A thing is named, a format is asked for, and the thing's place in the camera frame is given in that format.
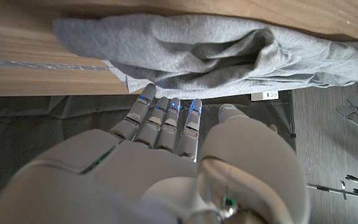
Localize white power strip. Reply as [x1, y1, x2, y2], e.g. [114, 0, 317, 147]
[250, 90, 280, 102]

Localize dark wood door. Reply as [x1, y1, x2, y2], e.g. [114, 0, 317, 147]
[292, 82, 358, 224]

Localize grey fabric shorts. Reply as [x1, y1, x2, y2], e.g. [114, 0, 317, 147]
[52, 14, 358, 100]

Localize black backdrop stand pole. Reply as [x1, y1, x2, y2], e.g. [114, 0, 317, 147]
[287, 90, 297, 153]

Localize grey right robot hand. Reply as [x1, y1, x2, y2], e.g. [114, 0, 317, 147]
[0, 83, 311, 224]

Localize black backdrop curtain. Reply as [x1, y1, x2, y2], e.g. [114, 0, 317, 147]
[0, 90, 295, 212]

